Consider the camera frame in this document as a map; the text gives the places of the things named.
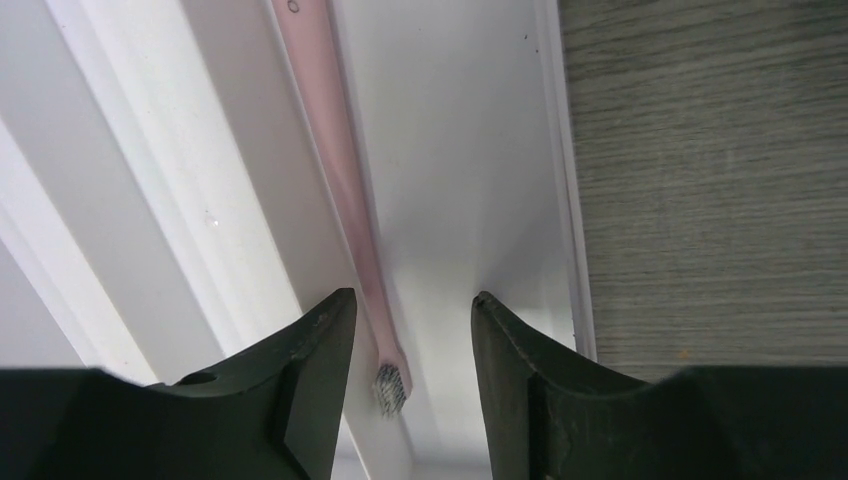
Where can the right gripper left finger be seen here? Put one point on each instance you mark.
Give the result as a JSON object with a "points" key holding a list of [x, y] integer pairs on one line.
{"points": [[271, 411]]}

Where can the pink toothbrush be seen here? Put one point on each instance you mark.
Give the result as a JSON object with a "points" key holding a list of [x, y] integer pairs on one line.
{"points": [[309, 37]]}

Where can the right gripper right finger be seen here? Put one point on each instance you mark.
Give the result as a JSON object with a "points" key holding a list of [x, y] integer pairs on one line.
{"points": [[551, 413]]}

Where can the white plastic bin tray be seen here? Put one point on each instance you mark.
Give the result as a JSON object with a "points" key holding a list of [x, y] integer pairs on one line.
{"points": [[163, 205]]}

